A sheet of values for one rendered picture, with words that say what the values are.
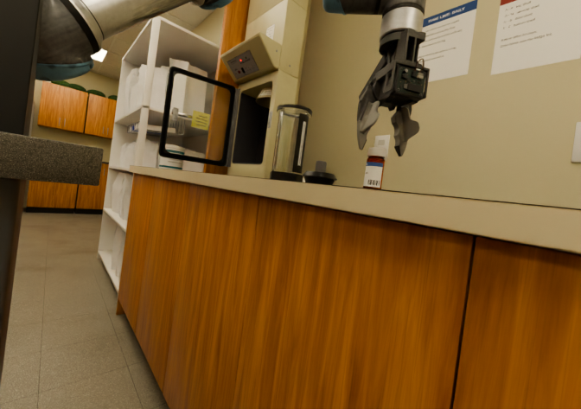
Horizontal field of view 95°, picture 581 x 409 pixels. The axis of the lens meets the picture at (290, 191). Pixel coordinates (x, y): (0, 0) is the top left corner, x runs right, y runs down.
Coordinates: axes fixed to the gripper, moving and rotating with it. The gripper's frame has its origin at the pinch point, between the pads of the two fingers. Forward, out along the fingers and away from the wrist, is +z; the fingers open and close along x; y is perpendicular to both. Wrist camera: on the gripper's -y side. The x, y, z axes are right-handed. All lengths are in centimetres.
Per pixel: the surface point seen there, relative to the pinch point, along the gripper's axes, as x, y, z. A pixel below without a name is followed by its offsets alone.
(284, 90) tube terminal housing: -10, -64, -31
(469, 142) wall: 53, -30, -14
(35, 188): -328, -461, 61
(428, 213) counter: -3.4, 19.3, 11.1
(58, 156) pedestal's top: -44.2, 18.0, 10.2
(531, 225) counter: 1.3, 27.8, 10.8
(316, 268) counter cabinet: -10.3, 0.7, 24.5
